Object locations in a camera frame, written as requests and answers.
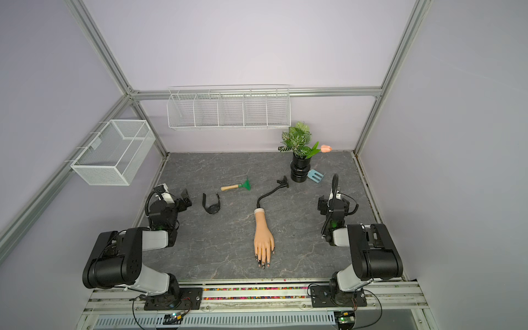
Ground black wrist watch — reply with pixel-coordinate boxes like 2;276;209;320
202;193;221;215

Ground black gooseneck suction mount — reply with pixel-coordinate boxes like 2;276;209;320
256;176;290;208

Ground mannequin practice hand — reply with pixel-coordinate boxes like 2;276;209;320
254;208;275;268

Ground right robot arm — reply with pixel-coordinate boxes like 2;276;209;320
318;174;404;299

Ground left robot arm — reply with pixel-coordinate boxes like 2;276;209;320
82;184;192;301

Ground pink artificial tulip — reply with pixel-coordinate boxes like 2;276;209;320
319;144;333;153

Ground black glossy vase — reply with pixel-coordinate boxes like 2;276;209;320
290;153;311;183

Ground green artificial plant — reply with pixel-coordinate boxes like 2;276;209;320
278;122;321;160

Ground white wire basket left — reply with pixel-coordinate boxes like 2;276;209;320
71;120;155;186

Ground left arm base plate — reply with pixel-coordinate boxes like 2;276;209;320
144;287;204;311

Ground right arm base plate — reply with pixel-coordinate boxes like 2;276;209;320
307;283;367;308

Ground white wire shelf back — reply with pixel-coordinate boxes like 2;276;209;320
166;85;292;130

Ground aluminium mounting rail base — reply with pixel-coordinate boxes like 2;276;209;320
76;279;437;329

